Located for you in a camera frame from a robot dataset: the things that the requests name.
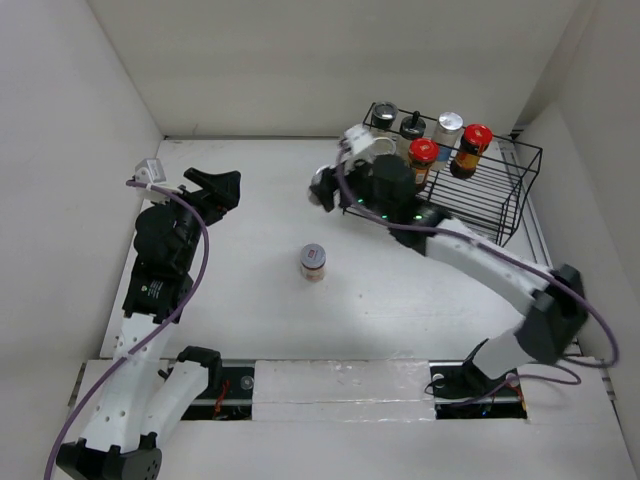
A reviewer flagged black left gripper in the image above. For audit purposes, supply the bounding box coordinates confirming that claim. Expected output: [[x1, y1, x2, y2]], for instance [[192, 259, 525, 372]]
[[152, 169, 239, 270]]

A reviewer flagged red-lid brown sauce bottle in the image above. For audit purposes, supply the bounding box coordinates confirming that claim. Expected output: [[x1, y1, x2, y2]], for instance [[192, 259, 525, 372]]
[[449, 124, 493, 180]]

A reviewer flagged grey-lid dark sauce jar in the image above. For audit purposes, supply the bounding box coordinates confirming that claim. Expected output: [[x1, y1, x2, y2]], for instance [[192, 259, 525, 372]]
[[308, 169, 324, 206]]

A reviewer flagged silver-lid white powder jar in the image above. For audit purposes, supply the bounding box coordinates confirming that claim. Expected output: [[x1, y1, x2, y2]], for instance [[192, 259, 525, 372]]
[[371, 136, 396, 156]]

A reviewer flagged glass-lid spice jar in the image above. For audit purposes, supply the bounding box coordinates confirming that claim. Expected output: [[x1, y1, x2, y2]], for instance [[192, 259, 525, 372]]
[[370, 101, 398, 140]]

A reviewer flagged black-pump-lid spice jar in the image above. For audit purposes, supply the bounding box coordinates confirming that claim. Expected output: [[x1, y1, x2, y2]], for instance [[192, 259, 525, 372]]
[[396, 111, 426, 157]]

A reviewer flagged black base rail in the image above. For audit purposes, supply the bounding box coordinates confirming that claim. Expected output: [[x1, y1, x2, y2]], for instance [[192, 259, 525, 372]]
[[183, 359, 527, 423]]

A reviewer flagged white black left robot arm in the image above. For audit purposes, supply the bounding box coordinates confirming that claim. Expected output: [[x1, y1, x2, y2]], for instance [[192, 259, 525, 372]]
[[44, 168, 241, 479]]

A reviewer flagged black wire shelf rack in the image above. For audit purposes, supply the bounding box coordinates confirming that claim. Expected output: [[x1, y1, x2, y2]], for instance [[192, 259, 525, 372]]
[[342, 101, 543, 249]]

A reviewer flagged silver-lid blue-label jar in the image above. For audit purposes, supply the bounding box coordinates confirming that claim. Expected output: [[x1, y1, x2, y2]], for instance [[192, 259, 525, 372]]
[[431, 112, 463, 172]]

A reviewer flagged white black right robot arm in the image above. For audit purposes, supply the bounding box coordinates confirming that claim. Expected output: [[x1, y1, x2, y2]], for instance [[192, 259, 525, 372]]
[[309, 155, 587, 403]]

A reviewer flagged grey-lid reddish sauce jar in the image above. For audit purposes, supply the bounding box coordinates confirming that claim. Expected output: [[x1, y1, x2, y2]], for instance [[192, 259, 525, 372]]
[[299, 243, 326, 282]]

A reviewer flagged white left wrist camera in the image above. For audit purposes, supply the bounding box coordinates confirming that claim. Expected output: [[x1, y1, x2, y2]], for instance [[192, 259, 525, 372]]
[[132, 158, 177, 202]]

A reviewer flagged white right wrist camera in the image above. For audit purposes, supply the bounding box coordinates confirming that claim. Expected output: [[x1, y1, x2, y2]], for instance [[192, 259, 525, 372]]
[[338, 124, 375, 169]]

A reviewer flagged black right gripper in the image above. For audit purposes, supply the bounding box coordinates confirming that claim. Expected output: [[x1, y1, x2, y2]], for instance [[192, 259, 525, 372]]
[[312, 149, 396, 222]]

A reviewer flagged small red-cap brown bottle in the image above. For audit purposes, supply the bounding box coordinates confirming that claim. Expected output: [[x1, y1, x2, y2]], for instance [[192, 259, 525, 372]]
[[408, 138, 439, 192]]

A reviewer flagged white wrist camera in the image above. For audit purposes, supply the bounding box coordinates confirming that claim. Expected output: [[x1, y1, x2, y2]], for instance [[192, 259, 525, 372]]
[[132, 158, 177, 202], [338, 124, 375, 169]]

